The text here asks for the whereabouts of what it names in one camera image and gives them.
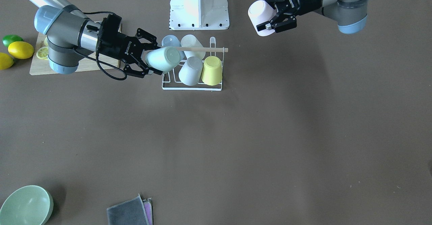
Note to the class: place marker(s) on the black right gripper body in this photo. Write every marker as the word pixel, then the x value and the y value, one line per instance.
pixel 125 47

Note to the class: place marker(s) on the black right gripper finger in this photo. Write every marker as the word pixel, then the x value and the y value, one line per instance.
pixel 143 71
pixel 152 40

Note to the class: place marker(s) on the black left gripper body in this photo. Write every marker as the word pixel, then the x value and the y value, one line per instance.
pixel 297 0

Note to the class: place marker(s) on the pink cup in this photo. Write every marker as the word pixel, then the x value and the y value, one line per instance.
pixel 260 12

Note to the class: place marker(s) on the green cup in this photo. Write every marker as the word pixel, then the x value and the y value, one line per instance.
pixel 164 59

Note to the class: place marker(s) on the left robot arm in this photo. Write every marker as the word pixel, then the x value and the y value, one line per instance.
pixel 275 16

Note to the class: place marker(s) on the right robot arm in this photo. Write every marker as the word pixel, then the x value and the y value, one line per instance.
pixel 72 36

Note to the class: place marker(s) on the blue cup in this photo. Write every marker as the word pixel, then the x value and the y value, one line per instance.
pixel 170 40

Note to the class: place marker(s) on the white cup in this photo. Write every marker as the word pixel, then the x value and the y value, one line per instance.
pixel 191 41

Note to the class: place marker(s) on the grey cup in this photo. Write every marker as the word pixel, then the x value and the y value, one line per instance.
pixel 190 72

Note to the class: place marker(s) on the yellow cup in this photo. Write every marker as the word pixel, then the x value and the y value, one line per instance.
pixel 212 71

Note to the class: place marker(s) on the wooden cutting board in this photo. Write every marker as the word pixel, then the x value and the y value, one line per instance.
pixel 42 67

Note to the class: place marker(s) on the upper yellow lemon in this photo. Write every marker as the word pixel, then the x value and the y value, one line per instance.
pixel 21 50

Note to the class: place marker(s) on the yellow lemon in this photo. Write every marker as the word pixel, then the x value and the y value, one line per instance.
pixel 6 61
pixel 21 50

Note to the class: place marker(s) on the lime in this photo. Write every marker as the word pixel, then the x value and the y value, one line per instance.
pixel 10 38

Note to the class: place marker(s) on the lower yellow lemon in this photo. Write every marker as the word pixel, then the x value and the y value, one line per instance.
pixel 6 61

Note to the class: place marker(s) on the grey cloth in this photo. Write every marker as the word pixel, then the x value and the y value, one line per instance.
pixel 135 211

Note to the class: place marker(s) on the green bowl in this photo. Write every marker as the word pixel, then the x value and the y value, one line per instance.
pixel 29 205

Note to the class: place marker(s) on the white wire cup rack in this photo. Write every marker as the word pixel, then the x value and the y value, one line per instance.
pixel 170 80

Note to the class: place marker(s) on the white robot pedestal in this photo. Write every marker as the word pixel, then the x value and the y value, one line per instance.
pixel 199 15

